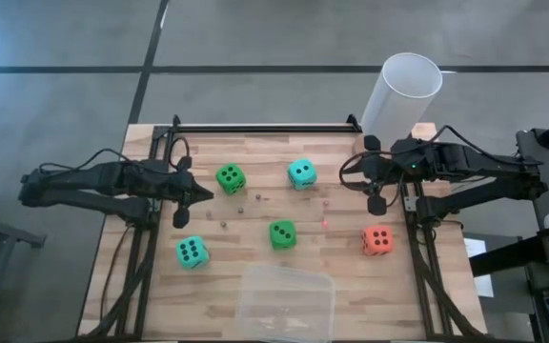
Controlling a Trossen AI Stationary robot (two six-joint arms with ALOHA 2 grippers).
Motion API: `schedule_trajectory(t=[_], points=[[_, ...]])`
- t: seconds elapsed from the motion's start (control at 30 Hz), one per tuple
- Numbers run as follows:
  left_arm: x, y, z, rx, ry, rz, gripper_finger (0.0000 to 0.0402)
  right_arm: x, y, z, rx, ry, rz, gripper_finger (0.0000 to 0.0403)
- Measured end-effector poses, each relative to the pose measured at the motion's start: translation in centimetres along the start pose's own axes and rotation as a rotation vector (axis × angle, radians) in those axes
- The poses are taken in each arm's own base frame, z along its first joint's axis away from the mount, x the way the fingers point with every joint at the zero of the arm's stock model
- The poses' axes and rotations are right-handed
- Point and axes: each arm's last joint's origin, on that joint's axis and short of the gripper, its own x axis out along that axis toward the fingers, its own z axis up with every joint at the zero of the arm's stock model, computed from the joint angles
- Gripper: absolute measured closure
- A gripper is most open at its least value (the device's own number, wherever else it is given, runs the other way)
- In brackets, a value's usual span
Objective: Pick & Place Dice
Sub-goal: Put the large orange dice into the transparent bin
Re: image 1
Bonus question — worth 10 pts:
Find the black flat bar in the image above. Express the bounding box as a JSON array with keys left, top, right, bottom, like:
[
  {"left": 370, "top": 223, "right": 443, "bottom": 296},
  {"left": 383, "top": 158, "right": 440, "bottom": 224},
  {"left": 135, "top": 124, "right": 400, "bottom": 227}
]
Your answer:
[{"left": 468, "top": 227, "right": 549, "bottom": 278}]

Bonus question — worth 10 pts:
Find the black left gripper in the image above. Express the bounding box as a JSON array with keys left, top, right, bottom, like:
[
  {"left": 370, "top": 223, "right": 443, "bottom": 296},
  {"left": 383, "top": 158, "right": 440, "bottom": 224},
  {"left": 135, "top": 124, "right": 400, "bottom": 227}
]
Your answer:
[{"left": 159, "top": 155, "right": 214, "bottom": 230}]

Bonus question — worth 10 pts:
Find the large teal foam die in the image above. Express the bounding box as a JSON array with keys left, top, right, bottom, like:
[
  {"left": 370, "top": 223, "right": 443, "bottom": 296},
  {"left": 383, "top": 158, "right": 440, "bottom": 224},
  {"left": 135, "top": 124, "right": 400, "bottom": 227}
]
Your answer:
[
  {"left": 287, "top": 158, "right": 318, "bottom": 192},
  {"left": 174, "top": 235, "right": 211, "bottom": 271}
]

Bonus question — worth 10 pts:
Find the right arm wire bundle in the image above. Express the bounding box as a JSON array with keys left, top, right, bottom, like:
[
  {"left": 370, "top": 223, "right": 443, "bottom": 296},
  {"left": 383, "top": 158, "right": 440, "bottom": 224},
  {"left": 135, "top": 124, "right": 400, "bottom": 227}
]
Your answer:
[{"left": 426, "top": 124, "right": 545, "bottom": 168}]

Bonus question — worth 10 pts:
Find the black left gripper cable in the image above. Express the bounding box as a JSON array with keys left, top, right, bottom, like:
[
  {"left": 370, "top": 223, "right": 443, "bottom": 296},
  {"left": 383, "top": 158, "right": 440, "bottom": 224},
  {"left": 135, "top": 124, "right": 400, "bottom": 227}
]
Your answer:
[{"left": 168, "top": 136, "right": 193, "bottom": 171}]

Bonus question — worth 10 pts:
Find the dark metal stand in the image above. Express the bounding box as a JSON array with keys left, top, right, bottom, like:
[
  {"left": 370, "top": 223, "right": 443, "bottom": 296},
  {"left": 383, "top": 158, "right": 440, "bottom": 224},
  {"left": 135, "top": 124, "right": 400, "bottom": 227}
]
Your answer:
[{"left": 0, "top": 208, "right": 48, "bottom": 334}]

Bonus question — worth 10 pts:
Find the large green foam die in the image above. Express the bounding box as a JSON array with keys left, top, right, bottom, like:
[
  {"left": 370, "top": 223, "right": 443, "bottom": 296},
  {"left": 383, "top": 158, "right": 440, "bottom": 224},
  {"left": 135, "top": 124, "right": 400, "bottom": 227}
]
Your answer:
[
  {"left": 214, "top": 163, "right": 248, "bottom": 196},
  {"left": 268, "top": 219, "right": 298, "bottom": 251}
]

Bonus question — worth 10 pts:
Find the white cylinder table lamp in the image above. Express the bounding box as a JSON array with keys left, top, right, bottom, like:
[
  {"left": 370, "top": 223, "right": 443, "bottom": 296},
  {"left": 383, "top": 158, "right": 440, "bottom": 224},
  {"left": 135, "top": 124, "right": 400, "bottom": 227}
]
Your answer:
[{"left": 353, "top": 51, "right": 444, "bottom": 156}]

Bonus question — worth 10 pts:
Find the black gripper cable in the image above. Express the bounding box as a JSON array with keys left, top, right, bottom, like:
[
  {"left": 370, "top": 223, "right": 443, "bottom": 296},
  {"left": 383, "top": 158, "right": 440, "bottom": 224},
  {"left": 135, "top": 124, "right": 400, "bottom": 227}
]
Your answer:
[
  {"left": 339, "top": 151, "right": 407, "bottom": 192},
  {"left": 168, "top": 136, "right": 193, "bottom": 171}
]

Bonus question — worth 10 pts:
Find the clear plastic container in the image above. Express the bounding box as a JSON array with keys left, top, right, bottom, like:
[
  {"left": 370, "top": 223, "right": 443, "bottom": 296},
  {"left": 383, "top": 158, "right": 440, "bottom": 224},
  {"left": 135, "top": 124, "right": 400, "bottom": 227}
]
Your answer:
[{"left": 235, "top": 264, "right": 336, "bottom": 343}]

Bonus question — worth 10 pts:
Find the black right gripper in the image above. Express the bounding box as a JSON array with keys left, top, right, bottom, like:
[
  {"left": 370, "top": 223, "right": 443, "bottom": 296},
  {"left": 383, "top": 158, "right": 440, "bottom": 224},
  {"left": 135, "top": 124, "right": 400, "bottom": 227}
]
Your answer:
[{"left": 346, "top": 134, "right": 399, "bottom": 217}]

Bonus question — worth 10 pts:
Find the white paper sheet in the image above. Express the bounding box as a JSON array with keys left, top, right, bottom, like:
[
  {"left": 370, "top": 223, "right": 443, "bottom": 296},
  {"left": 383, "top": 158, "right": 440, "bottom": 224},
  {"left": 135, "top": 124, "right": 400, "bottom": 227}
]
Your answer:
[{"left": 462, "top": 236, "right": 496, "bottom": 299}]

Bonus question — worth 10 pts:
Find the large orange foam die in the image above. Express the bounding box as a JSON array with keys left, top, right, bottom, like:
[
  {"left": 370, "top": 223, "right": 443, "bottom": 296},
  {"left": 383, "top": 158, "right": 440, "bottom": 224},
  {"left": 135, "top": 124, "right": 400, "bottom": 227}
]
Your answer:
[{"left": 360, "top": 224, "right": 395, "bottom": 257}]

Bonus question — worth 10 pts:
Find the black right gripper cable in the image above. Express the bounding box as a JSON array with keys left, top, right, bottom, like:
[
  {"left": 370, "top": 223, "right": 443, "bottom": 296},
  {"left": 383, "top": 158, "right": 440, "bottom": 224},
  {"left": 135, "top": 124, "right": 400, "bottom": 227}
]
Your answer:
[{"left": 339, "top": 151, "right": 407, "bottom": 192}]

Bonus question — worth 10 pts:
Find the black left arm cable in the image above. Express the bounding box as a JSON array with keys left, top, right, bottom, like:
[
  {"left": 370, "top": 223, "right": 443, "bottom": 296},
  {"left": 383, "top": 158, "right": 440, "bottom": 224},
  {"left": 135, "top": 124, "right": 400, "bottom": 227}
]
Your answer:
[{"left": 38, "top": 147, "right": 135, "bottom": 175}]

